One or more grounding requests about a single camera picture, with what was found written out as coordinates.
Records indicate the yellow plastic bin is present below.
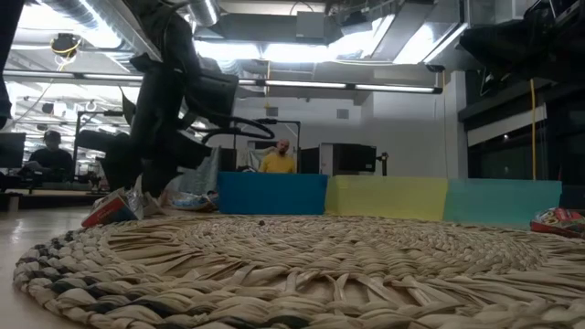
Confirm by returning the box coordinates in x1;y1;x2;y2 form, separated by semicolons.
324;175;450;223

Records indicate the yellow hanging cable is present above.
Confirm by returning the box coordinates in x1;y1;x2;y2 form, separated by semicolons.
529;78;537;181

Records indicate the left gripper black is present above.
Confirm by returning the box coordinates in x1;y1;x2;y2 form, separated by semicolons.
103;52;202;198

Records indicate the person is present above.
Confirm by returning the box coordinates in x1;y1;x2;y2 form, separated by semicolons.
259;138;298;175
20;130;75;183

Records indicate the blue wrapper granola bar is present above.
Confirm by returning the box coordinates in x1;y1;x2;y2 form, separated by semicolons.
169;191;212;213

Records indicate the silver printed granola bar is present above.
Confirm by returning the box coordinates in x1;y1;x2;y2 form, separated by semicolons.
80;186;150;228

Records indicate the long linear ceiling light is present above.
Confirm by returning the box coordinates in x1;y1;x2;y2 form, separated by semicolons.
2;69;443;95

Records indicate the red colourful granola bar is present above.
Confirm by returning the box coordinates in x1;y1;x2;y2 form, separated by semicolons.
529;207;585;239

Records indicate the silver air duct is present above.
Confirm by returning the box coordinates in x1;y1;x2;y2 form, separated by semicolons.
185;0;221;27

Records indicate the blue plastic bin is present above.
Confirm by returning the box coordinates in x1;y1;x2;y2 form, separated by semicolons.
217;171;329;217

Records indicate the round woven straw placemat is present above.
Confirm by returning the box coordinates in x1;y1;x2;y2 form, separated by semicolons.
12;214;585;329

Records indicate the light grey cloth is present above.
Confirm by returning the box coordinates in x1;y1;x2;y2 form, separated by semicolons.
175;145;221;196

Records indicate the ceiling reel with yellow cord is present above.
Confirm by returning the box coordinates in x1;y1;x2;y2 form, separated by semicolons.
48;32;84;63

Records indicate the teal plastic bin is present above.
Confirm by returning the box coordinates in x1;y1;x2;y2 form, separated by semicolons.
441;178;563;228

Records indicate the black computer monitor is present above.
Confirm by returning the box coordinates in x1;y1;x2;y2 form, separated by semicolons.
300;146;322;175
0;132;27;169
319;142;378;177

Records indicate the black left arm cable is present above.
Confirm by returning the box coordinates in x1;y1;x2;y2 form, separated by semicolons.
182;89;276;143

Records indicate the wooden background table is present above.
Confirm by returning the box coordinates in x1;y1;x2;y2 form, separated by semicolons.
0;186;109;212

